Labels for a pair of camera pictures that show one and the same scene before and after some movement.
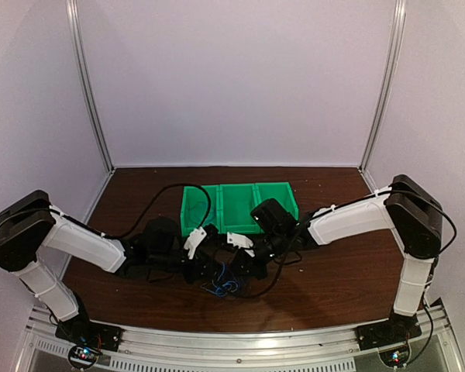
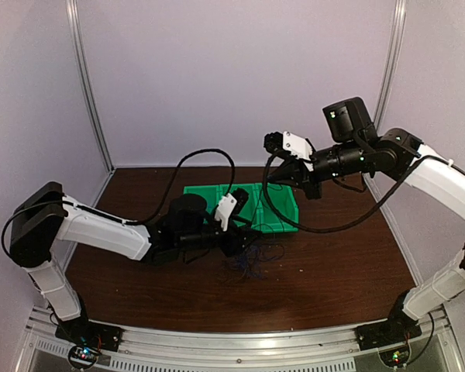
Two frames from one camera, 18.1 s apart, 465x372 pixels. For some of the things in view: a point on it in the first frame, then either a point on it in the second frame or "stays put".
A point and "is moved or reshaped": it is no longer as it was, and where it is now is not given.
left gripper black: (195, 272) -> (235, 240)
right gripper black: (249, 266) -> (294, 173)
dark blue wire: (229, 286) is moved or reshaped
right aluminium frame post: (386, 90) stays put
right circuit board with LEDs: (395, 356) stays put
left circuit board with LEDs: (83, 356) stays put
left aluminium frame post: (75, 25) stays put
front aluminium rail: (152, 350) stays put
